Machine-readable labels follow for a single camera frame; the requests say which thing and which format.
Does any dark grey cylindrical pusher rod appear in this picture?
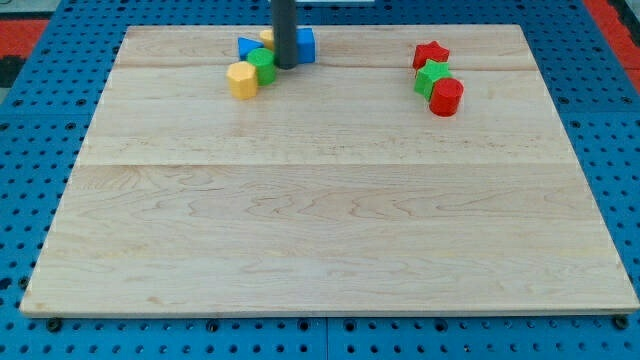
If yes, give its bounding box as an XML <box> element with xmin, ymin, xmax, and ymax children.
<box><xmin>271</xmin><ymin>0</ymin><xmax>298</xmax><ymax>70</ymax></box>

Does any green cylinder block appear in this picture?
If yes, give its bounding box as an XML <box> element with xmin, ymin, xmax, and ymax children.
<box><xmin>246</xmin><ymin>48</ymin><xmax>276</xmax><ymax>86</ymax></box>

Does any blue triangle block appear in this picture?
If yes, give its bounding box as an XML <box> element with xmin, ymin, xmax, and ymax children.
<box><xmin>237</xmin><ymin>37</ymin><xmax>264</xmax><ymax>61</ymax></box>

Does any yellow block behind rod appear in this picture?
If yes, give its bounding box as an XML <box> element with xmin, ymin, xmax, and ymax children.
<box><xmin>259</xmin><ymin>29</ymin><xmax>274</xmax><ymax>51</ymax></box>

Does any blue cube block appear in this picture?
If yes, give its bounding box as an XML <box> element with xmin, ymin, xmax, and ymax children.
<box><xmin>296</xmin><ymin>28</ymin><xmax>316</xmax><ymax>64</ymax></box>

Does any yellow hexagon block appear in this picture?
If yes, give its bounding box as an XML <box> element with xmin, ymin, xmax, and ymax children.
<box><xmin>226</xmin><ymin>61</ymin><xmax>258</xmax><ymax>100</ymax></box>

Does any red star block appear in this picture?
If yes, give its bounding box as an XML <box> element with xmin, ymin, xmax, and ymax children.
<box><xmin>412</xmin><ymin>41</ymin><xmax>450</xmax><ymax>70</ymax></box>

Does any green star block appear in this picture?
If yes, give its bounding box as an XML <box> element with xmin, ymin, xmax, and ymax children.
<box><xmin>414</xmin><ymin>59</ymin><xmax>452</xmax><ymax>101</ymax></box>

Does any red cylinder block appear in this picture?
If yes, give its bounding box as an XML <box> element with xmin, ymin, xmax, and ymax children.
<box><xmin>429</xmin><ymin>78</ymin><xmax>464</xmax><ymax>117</ymax></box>

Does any light wooden board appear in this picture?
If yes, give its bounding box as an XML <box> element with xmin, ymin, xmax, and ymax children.
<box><xmin>20</xmin><ymin>25</ymin><xmax>639</xmax><ymax>318</ymax></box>

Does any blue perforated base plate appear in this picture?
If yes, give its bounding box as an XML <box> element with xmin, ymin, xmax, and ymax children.
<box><xmin>1</xmin><ymin>1</ymin><xmax>639</xmax><ymax>359</ymax></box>

